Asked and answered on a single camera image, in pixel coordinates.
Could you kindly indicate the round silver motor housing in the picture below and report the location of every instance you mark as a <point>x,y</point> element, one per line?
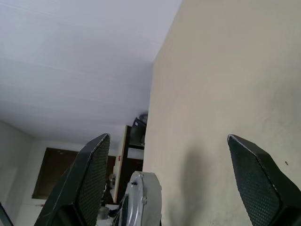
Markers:
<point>154,200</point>

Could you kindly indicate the black round object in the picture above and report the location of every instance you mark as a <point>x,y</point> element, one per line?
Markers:
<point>140,124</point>

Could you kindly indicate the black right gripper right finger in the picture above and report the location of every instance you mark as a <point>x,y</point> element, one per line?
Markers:
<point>261,188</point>

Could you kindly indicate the beige wooden board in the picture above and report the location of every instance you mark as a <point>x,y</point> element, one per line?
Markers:
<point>122,150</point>

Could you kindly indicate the black shelf frame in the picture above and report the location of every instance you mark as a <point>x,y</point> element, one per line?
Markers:
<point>135,147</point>

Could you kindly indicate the grey toothed motor lid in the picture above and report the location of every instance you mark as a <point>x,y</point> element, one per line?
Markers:
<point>134,202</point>

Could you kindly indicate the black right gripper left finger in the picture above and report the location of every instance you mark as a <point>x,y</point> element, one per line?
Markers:
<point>80,188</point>

